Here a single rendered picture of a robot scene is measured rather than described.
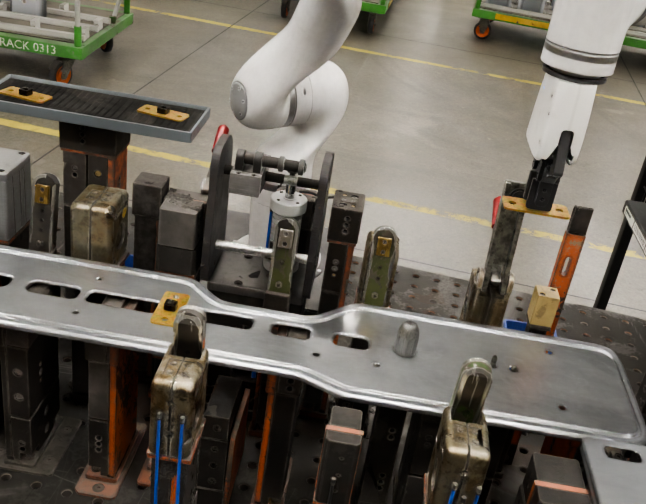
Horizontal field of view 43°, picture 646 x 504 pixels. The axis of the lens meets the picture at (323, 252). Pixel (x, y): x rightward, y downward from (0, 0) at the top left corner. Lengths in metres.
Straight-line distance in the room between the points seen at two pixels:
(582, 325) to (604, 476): 0.93
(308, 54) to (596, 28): 0.60
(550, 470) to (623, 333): 0.95
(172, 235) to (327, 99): 0.43
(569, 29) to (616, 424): 0.52
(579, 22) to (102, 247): 0.77
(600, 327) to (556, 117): 1.07
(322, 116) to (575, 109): 0.69
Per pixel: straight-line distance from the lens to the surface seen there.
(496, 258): 1.27
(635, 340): 1.99
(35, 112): 1.44
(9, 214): 1.36
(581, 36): 0.97
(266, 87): 1.48
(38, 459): 1.39
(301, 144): 1.59
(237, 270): 1.37
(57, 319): 1.17
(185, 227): 1.30
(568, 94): 0.98
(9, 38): 5.13
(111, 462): 1.32
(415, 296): 1.90
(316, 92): 1.54
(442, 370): 1.15
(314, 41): 1.41
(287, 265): 1.26
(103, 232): 1.30
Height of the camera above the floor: 1.66
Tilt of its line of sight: 28 degrees down
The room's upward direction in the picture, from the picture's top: 9 degrees clockwise
